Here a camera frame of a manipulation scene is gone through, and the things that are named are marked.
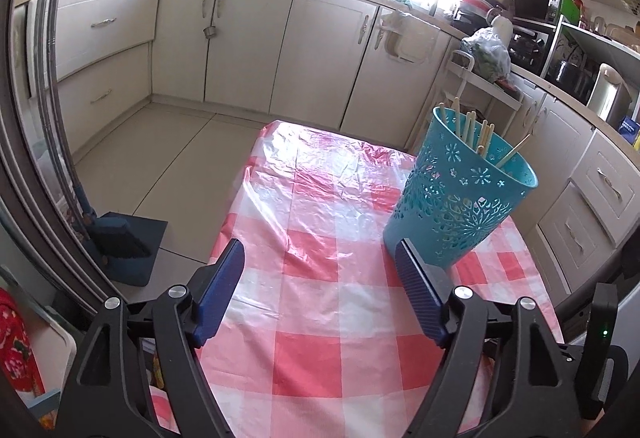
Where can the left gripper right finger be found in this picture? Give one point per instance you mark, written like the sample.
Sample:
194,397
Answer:
502,374

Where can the red patterned stool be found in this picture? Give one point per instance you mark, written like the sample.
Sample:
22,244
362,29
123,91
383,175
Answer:
18,362

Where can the white hanging trash bin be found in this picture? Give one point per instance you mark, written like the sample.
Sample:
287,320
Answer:
408,38

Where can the wooden chopstick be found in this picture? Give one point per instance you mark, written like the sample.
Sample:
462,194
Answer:
481,137
513,151
469,128
442,112
489,134
457,116

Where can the white electric kettle pot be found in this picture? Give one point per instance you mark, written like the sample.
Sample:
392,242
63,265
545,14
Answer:
610,97

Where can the white thermos jug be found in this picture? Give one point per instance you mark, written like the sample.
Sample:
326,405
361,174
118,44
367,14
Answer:
503,28

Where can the pink checkered tablecloth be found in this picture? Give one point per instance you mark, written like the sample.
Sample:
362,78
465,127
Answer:
319,339

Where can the blue dustpan with broom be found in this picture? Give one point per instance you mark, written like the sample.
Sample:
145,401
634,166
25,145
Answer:
108,238

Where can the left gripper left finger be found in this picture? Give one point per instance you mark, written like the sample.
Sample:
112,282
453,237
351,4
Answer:
107,394

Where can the plastic bag of vegetables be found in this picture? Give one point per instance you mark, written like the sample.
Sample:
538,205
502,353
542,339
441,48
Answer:
491,58

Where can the blue perforated plastic basket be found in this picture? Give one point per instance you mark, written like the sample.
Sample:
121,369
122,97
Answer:
453,198

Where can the white rolling shelf cart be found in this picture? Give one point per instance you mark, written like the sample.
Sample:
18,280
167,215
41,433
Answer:
455,79

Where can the wooden chopstick leftmost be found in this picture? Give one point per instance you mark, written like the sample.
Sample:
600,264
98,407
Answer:
442,112

